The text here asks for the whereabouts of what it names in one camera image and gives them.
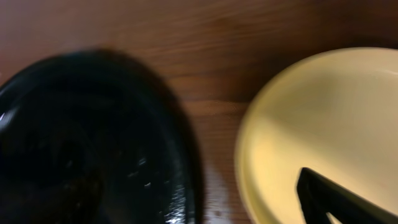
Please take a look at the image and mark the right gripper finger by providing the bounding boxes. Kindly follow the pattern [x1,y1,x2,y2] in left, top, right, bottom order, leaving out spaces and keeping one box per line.
[296,167,397,224]

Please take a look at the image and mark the yellow plate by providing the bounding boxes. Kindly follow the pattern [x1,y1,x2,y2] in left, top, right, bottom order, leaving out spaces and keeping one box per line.
[234,47,397,223]

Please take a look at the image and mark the black round tray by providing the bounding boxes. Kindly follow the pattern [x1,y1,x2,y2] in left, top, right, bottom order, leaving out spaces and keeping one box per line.
[1,49,204,223]

